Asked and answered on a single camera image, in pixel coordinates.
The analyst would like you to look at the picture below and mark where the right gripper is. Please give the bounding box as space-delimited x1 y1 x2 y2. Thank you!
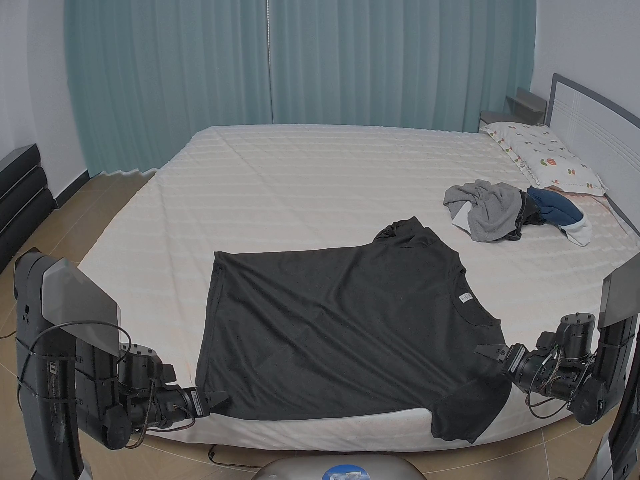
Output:
503 345 549 395

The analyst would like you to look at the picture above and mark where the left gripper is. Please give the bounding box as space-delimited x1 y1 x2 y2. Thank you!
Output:
162 386 212 422

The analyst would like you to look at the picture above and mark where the black T-shirt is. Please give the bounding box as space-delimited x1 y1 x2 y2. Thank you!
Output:
195 216 513 444

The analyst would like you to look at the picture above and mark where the pile of clothes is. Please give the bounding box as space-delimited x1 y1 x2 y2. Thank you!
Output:
442 179 593 247

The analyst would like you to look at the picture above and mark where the bed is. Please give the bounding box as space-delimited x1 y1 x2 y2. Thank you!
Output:
79 73 640 453

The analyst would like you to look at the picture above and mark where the white printed pillow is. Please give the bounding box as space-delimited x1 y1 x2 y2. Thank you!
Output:
481 120 608 198

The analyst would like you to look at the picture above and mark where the black chest of drawers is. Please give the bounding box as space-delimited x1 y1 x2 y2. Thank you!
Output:
0 143 55 274

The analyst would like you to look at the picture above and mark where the grey bedside table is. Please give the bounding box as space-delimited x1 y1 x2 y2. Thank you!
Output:
479 87 548 126

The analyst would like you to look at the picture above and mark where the blue-green curtain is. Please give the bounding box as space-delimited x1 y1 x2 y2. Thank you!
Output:
64 0 273 175
267 0 537 131

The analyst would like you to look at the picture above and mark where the black cable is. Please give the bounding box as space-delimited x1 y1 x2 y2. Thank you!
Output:
206 444 264 470

